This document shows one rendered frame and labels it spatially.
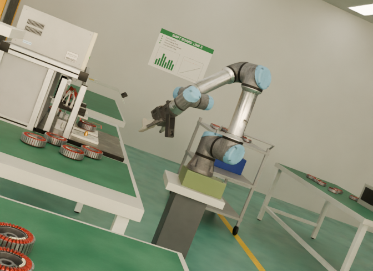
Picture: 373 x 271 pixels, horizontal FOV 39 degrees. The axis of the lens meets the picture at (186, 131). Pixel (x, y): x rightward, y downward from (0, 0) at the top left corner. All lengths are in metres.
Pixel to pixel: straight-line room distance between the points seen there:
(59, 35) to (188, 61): 5.66
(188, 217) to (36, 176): 1.10
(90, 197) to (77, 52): 1.04
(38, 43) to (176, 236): 1.24
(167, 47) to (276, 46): 1.77
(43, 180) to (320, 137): 7.50
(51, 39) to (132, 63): 5.47
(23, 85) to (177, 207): 1.00
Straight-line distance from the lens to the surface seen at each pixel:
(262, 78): 2.72
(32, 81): 2.70
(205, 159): 2.81
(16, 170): 1.97
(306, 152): 9.10
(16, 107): 2.72
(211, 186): 2.77
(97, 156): 2.57
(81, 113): 2.87
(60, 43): 2.81
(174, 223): 2.83
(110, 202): 1.99
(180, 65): 8.32
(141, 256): 1.53
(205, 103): 2.50
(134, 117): 8.30
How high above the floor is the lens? 1.25
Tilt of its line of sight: 5 degrees down
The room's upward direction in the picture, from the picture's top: 22 degrees clockwise
